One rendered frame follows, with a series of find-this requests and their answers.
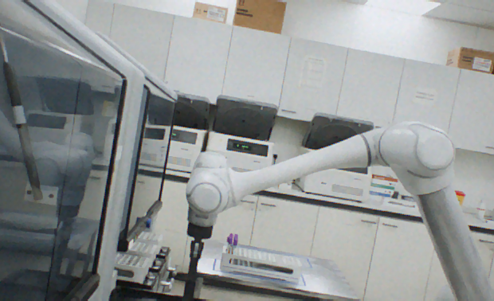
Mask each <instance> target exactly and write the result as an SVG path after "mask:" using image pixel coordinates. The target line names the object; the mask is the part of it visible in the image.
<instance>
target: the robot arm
mask: <svg viewBox="0 0 494 301"><path fill-rule="evenodd" d="M454 159H455V147H454V144H453V141H452V140H451V138H450V137H449V136H448V135H447V133H445V132H444V131H443V130H442V129H440V128H439V127H436V126H434V125H433V124H429V123H421V122H404V123H396V124H393V125H390V126H387V127H382V128H379V129H376V130H373V131H368V132H366V133H363V134H361V135H356V136H354V137H352V138H350V139H347V140H345V141H342V142H341V143H336V144H335V145H332V146H329V147H325V148H322V149H319V150H314V151H312V152H309V153H307V154H302V155H300V156H297V157H295V158H291V159H289V160H286V161H283V162H280V163H277V164H275V165H272V166H269V167H266V168H263V169H260V170H254V171H249V172H236V171H234V170H231V169H230V168H229V167H227V164H226V160H225V156H223V155H221V154H218V153H215V152H209V151H207V152H202V153H200V154H199V156H198V157H197V159H196V161H195V163H194V166H193V170H192V171H191V174H190V180H189V181H188V183H187V185H186V199H187V202H188V204H189V208H188V217H187V220H188V221H189V222H188V226H187V231H186V233H187V235H188V236H189V237H193V238H194V240H191V243H190V265H189V271H188V276H187V278H186V279H184V281H186V284H185V289H184V294H183V299H182V301H193V298H194V290H195V285H196V280H197V277H198V276H199V275H197V272H198V261H199V259H201V255H202V250H203V248H204V242H202V240H203V239H205V240H206V239H210V238H211V237H212V232H213V227H214V225H216V223H217V218H218V213H221V212H223V211H225V210H227V209H230V208H232V207H234V206H237V204H238V202H239V201H240V200H241V199H242V198H244V197H246V196H248V195H250V194H254V193H257V192H260V191H262V190H267V189H268V188H270V187H272V186H276V185H279V184H281V183H284V182H288V181H291V180H293V179H296V178H300V177H303V176H305V175H308V174H312V173H315V172H317V171H321V170H328V169H335V168H348V167H368V166H387V167H390V168H391V169H392V171H393V172H394V173H395V175H396V176H397V178H398V180H399V181H400V182H401V184H402V187H403V189H404V190H406V191H407V192H408V193H410V194H412V195H413V196H414V199H415V201H416V203H417V205H418V208H419V211H420V214H421V217H422V219H423V221H424V223H425V226H426V229H427V231H428V234H429V237H430V239H431V241H432V243H433V246H434V249H435V252H436V254H437V257H438V260H439V262H440V265H441V268H442V270H443V272H444V274H445V278H446V280H447V282H448V284H446V285H444V286H443V287H442V289H441V290H440V291H439V292H438V293H437V295H436V297H435V299H434V301H494V291H493V289H492V285H491V284H490V281H489V278H488V275H487V273H486V271H485V268H484V265H483V263H482V260H481V258H480V253H479V252H478V249H477V247H476V243H475V241H474V239H473V237H472V233H471V231H470V228H469V227H468V225H467V222H466V220H465V217H464V214H463V213H462V210H461V207H460V204H459V202H458V200H457V196H456V194H455V192H454V189H453V186H452V181H453V176H454V171H453V161H454Z"/></svg>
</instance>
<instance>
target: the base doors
mask: <svg viewBox="0 0 494 301"><path fill-rule="evenodd" d="M186 185H187V184H186V183H181V182H173V181H167V180H165V182H164V187H163V192H164V193H167V195H163V196H162V202H163V207H162V208H161V210H160V211H159V214H158V219H156V224H155V233H156V234H162V235H164V238H163V246H165V247H170V249H171V257H172V260H171V268H175V266H176V264H178V265H179V267H178V272H179V273H185V274H188V271H189V265H190V243H191V240H194V238H193V237H191V236H188V235H187V233H186V231H187V226H188V222H189V221H188V220H187V217H188V208H189V204H188V202H187V199H186ZM241 200H242V201H239V202H238V204H237V206H234V207H232V208H230V209H227V210H225V211H223V212H221V213H218V218H217V223H216V225H214V227H213V232H212V237H211V238H210V239H211V240H220V241H225V242H226V239H227V237H228V236H229V234H230V233H232V234H233V236H234V234H237V235H238V237H237V243H238V244H244V245H250V246H253V247H258V248H267V249H272V250H277V251H282V252H290V253H295V254H300V255H305V256H314V257H319V258H323V259H329V260H334V261H335V263H336V264H337V266H338V268H339V270H340V271H341V272H342V273H343V275H344V277H345V278H346V280H347V282H348V283H349V284H350V285H351V287H352V288H353V290H354V291H355V293H356V295H357V296H358V297H359V299H360V300H361V301H434V299H435V297H436V295H437V293H438V292H439V291H440V290H441V289H442V287H443V286H444V285H446V284H448V282H447V280H446V278H445V274H444V272H443V270H442V268H441V265H440V262H439V260H438V257H437V254H436V252H435V249H434V246H433V243H432V241H431V239H430V237H429V234H428V231H427V229H426V226H425V225H424V224H419V223H414V222H410V221H400V220H395V219H390V218H385V217H377V216H372V215H367V214H362V213H353V212H348V211H344V210H339V209H330V208H324V207H319V206H314V205H305V204H300V203H295V202H290V201H282V200H277V199H272V198H267V197H257V196H252V195H248V196H246V197H244V198H242V199H241ZM243 201H253V202H255V203H254V204H252V203H248V202H243ZM257 201H258V202H257ZM261 203H264V204H267V205H276V207H272V206H267V205H261ZM251 209H253V211H252V210H251ZM259 209H261V211H259ZM256 210H257V211H256ZM255 214H256V216H255ZM254 218H255V220H254ZM361 220H364V221H372V222H373V221H374V222H376V223H377V224H373V223H368V222H363V221H361ZM253 222H254V224H253ZM341 222H343V223H347V224H352V225H355V227H352V226H348V225H341ZM382 223H384V224H388V225H395V226H398V227H397V228H396V227H392V226H388V225H383V224H382ZM252 231H253V233H252ZM471 233H472V237H473V239H474V241H475V243H476V247H477V249H478V252H479V253H480V258H481V260H482V263H483V265H484V268H485V271H486V273H487V275H488V278H489V281H490V284H491V285H492V289H493V291H494V244H493V243H489V242H485V241H480V239H481V240H488V241H492V242H494V236H492V235H487V234H482V233H473V232H471ZM313 234H314V235H313ZM251 236H252V238H251ZM187 237H188V240H187ZM312 238H313V239H312ZM250 241H251V242H250ZM186 242H187V243H186ZM490 248H493V251H492V250H490ZM185 251H186V253H185ZM491 253H493V256H492V259H491V260H490V259H489V258H490V256H491ZM184 256H185V258H184ZM183 261H184V263H183ZM182 265H183V266H182Z"/></svg>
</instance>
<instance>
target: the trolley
mask: <svg viewBox="0 0 494 301"><path fill-rule="evenodd" d="M203 242H204V248H203V250H202V255H201V259H199V261H198V272H197V275H199V276H198V277H197V280H196V285H195V290H194V298H198V299H200V294H201V289H202V281H203V278H205V279H210V280H218V281H223V282H228V283H237V284H243V285H248V286H253V287H261V288H266V289H271V290H276V291H285V292H289V293H294V294H299V295H308V296H313V297H318V298H320V301H327V300H328V299H332V300H337V301H361V300H360V299H359V297H358V296H357V295H356V293H355V291H354V290H353V288H352V287H351V285H350V284H349V283H348V282H347V280H346V278H345V277H344V275H343V273H342V272H341V271H340V270H339V268H338V266H337V264H336V263H335V261H334V260H329V259H323V258H319V257H314V256H305V255H300V254H295V253H290V252H282V251H277V250H272V249H267V248H258V247H253V246H249V245H244V244H237V246H236V248H244V249H249V250H254V251H258V252H267V253H272V254H277V255H282V256H290V257H295V258H299V260H300V262H301V265H302V268H301V273H300V281H299V283H293V282H288V281H286V280H282V279H273V278H268V277H264V276H255V275H250V274H245V273H240V272H228V271H223V269H220V263H221V258H222V250H223V246H224V245H225V246H226V242H225V241H220V240H211V239H206V240H205V239H204V240H203Z"/></svg>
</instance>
